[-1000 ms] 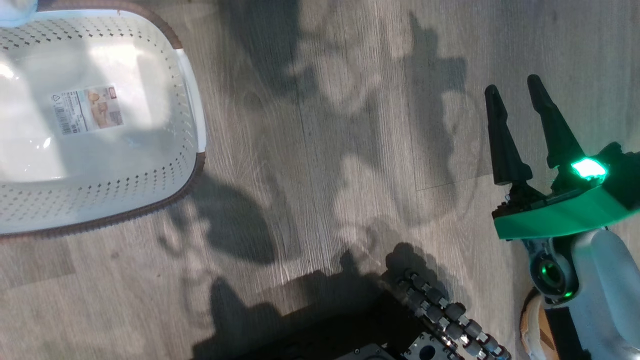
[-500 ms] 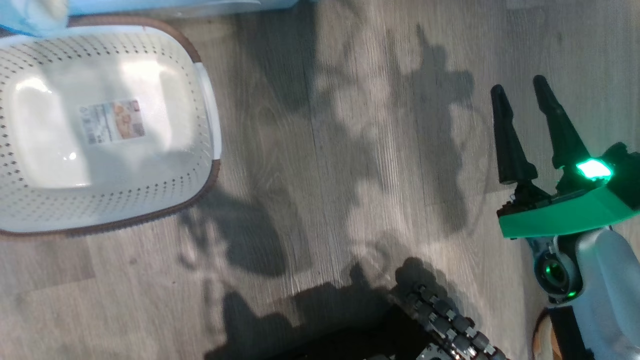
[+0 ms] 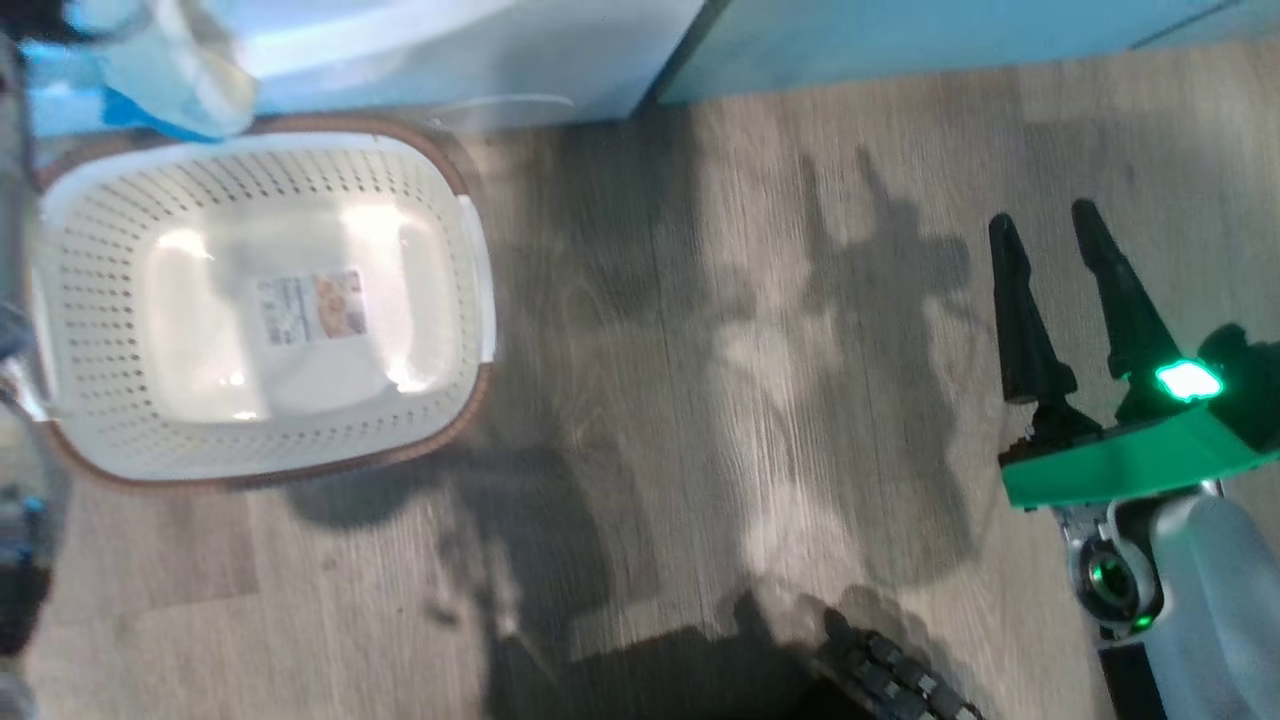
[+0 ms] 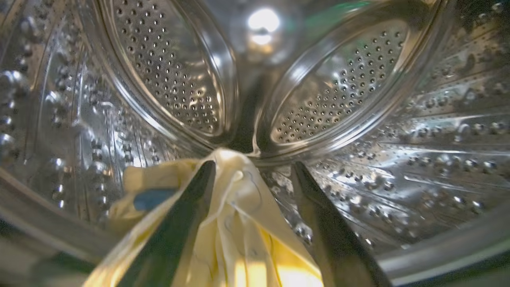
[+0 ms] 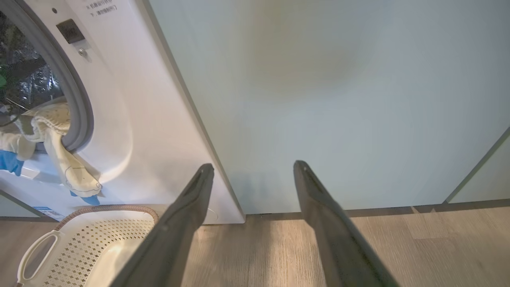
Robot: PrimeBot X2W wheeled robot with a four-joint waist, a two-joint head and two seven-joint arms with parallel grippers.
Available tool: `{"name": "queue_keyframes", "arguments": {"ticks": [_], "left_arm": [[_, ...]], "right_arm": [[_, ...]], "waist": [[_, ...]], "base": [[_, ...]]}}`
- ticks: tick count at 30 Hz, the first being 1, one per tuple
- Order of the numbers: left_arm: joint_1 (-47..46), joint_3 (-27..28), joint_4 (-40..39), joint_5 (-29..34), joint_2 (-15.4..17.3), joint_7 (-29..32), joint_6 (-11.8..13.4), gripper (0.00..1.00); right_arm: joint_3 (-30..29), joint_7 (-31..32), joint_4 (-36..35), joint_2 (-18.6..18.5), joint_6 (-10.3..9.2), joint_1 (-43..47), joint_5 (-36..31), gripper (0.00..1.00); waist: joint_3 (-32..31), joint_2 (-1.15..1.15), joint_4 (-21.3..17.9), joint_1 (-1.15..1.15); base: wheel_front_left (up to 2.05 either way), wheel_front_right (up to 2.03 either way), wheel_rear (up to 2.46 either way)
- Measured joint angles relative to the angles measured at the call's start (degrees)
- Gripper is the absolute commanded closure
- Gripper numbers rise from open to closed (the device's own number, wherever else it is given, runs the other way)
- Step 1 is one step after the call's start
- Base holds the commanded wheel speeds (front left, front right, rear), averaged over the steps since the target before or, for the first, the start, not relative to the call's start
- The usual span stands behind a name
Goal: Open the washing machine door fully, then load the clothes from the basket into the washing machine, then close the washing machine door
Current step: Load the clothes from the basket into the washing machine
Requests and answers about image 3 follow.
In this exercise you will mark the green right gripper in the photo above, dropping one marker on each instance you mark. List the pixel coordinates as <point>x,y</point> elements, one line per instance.
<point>1140,465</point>

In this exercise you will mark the white front-load washing machine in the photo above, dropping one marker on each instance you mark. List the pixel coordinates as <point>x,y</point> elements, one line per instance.
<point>450,50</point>

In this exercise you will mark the cream baby clothes pile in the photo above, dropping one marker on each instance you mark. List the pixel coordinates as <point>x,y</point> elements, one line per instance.
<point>170,70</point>

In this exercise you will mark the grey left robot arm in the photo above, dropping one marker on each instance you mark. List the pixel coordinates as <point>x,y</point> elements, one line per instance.
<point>15,560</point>

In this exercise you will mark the pale green wide cabinet door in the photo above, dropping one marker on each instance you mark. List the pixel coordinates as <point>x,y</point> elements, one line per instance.
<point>950,40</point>

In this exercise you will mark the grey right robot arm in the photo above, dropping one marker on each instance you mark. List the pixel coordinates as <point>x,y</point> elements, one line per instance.
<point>1210,610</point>

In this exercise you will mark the white laundry basket brown rim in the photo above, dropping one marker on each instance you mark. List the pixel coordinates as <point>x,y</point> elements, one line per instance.
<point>110,300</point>

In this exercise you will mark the basket product label sticker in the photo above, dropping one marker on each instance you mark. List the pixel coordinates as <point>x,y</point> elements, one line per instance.
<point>312,307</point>

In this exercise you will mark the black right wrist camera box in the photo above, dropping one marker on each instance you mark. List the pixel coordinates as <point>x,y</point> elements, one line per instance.
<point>1245,390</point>

